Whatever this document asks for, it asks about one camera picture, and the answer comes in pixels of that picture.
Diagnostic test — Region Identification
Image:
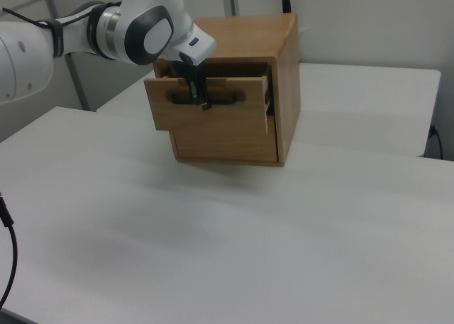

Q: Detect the wooden drawer with black handle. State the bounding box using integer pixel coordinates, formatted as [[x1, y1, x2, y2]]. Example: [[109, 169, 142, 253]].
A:
[[143, 62, 274, 133]]

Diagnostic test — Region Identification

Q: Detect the black cable on robot arm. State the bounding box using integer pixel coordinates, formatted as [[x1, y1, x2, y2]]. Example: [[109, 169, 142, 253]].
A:
[[0, 1, 123, 29]]

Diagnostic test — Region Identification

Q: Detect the wooden two-drawer cabinet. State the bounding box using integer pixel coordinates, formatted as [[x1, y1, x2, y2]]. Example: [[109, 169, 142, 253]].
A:
[[153, 13, 302, 168]]

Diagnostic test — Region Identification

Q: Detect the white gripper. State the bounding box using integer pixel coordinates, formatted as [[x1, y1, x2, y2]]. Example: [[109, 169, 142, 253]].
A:
[[165, 23, 218, 111]]

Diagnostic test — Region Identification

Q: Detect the dark brown cable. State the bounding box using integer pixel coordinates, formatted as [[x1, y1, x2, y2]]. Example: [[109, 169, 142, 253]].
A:
[[0, 191, 18, 306]]

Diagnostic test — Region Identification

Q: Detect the black cable beside table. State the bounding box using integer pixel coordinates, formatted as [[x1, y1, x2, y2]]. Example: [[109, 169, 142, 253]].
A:
[[428, 124, 445, 160]]

